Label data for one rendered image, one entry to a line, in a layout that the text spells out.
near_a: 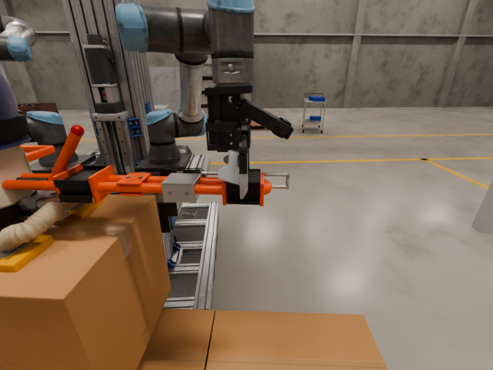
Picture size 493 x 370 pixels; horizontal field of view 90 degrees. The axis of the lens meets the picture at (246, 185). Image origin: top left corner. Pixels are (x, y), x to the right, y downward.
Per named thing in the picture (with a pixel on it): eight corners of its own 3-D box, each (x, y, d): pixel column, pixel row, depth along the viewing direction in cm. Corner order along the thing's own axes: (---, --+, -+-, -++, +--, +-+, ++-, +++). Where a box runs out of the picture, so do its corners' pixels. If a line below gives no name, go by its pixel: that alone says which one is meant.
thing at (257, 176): (222, 205, 50) (221, 183, 48) (227, 190, 57) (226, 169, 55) (263, 206, 50) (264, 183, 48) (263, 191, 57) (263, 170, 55)
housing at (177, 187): (163, 203, 52) (159, 183, 50) (173, 189, 58) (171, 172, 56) (195, 204, 52) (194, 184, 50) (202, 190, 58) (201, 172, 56)
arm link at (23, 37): (45, 45, 119) (34, 70, 86) (15, 44, 114) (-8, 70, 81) (36, 16, 112) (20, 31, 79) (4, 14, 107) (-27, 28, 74)
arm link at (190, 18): (175, 13, 51) (181, -2, 42) (228, 17, 55) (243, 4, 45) (180, 56, 54) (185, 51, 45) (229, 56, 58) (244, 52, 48)
